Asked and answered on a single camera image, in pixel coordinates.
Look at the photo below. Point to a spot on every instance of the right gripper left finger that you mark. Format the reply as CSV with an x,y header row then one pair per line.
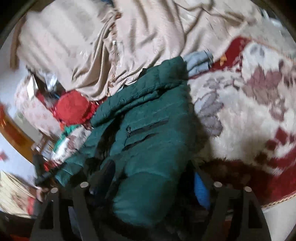
x,y
71,215

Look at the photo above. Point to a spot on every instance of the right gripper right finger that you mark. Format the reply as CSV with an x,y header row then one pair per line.
x,y
234,214

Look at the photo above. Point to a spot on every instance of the green quilted puffer jacket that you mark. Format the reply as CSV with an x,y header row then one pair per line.
x,y
148,130

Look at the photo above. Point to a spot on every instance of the person's left hand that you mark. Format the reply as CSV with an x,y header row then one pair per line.
x,y
41,193

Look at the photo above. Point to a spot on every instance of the green knitted cloth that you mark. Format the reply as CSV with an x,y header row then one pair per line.
x,y
67,131

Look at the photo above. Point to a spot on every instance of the floral red white bedspread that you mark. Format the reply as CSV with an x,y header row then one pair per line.
x,y
246,107

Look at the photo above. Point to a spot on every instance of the red embroidered round cushion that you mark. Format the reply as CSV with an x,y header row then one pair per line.
x,y
74,109

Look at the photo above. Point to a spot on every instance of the floral covered furniture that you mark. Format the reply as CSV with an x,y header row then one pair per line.
x,y
34,110

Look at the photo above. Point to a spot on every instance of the light blue folded garment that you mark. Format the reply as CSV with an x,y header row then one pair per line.
x,y
198,62

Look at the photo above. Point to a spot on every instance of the beige patterned curtain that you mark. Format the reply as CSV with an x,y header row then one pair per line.
x,y
96,48

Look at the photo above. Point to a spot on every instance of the wooden door frame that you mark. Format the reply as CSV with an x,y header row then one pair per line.
x,y
21,142

